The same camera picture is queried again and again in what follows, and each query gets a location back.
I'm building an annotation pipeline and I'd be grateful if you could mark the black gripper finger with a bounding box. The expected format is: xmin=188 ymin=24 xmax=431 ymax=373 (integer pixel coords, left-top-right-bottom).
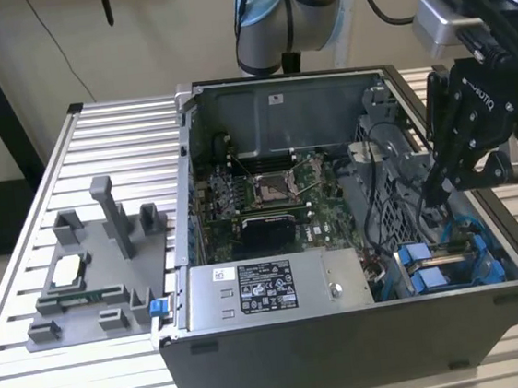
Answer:
xmin=414 ymin=69 xmax=465 ymax=207
xmin=442 ymin=151 xmax=518 ymax=194

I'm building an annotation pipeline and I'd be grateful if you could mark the black disk wire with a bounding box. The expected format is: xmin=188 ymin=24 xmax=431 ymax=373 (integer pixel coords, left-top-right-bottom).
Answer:
xmin=413 ymin=185 xmax=454 ymax=235

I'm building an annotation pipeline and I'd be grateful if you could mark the black RAM slot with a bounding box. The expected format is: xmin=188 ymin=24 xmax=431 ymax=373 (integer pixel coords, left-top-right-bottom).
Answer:
xmin=230 ymin=161 xmax=296 ymax=176
xmin=230 ymin=156 xmax=296 ymax=170
xmin=236 ymin=196 xmax=310 ymax=211
xmin=237 ymin=201 xmax=312 ymax=217

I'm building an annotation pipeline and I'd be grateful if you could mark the grey metal drive cage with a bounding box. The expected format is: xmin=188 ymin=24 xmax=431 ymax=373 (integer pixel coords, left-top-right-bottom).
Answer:
xmin=329 ymin=79 xmax=446 ymax=260

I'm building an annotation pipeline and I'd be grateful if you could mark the green motherboard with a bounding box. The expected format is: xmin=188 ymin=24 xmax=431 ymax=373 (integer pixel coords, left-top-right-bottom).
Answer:
xmin=188 ymin=146 xmax=368 ymax=266

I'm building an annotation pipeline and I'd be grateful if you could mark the CPU socket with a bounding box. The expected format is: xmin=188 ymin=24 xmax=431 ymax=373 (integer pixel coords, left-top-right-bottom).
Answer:
xmin=250 ymin=171 xmax=289 ymax=206

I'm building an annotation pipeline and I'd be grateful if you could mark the thin metal locking lever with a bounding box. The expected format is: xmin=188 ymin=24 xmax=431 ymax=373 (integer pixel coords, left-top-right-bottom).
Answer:
xmin=229 ymin=150 xmax=258 ymax=183

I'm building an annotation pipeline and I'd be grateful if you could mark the black graphics card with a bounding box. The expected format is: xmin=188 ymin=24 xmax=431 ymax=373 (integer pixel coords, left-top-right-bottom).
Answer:
xmin=205 ymin=205 xmax=312 ymax=256

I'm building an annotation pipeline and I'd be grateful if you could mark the black PC case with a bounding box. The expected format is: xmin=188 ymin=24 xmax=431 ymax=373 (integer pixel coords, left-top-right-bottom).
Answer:
xmin=124 ymin=46 xmax=518 ymax=388

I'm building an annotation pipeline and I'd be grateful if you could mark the silver power supply unit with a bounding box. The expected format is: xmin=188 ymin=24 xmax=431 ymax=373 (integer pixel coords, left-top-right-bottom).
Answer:
xmin=181 ymin=245 xmax=377 ymax=330

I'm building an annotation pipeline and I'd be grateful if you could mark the blue plastic latch tab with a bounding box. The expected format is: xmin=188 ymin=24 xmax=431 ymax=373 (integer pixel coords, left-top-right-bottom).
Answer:
xmin=147 ymin=297 xmax=169 ymax=318

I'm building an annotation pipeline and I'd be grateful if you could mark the grey parts rack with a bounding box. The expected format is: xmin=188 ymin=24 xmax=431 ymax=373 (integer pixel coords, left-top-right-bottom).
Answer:
xmin=10 ymin=169 xmax=182 ymax=355

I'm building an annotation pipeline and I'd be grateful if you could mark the green RAM stick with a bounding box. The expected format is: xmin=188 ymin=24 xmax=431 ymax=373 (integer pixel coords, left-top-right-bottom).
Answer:
xmin=41 ymin=285 xmax=128 ymax=312

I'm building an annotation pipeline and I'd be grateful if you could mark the silver CPU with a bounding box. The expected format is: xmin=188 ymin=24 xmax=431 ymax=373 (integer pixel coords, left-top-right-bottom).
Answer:
xmin=48 ymin=253 xmax=88 ymax=290

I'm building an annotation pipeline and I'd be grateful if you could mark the blue disk wire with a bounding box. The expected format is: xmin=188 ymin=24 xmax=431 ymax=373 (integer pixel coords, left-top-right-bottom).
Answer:
xmin=435 ymin=208 xmax=480 ymax=244

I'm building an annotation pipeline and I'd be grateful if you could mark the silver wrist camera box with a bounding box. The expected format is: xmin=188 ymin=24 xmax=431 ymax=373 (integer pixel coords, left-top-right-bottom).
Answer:
xmin=408 ymin=0 xmax=498 ymax=64

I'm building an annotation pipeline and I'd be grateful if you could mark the black camera cable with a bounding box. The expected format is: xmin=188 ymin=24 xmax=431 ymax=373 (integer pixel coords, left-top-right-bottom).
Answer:
xmin=421 ymin=0 xmax=518 ymax=80

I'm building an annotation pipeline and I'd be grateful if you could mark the thick black cable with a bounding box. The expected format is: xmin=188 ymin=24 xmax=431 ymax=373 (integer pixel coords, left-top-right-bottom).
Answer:
xmin=354 ymin=117 xmax=429 ymax=259

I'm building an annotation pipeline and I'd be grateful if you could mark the metal socket cover frame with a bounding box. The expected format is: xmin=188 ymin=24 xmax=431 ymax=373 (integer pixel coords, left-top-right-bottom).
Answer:
xmin=290 ymin=154 xmax=330 ymax=196

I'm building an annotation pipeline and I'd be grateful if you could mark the red yellow wire bundle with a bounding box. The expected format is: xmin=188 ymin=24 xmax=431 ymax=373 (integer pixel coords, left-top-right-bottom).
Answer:
xmin=359 ymin=244 xmax=393 ymax=286

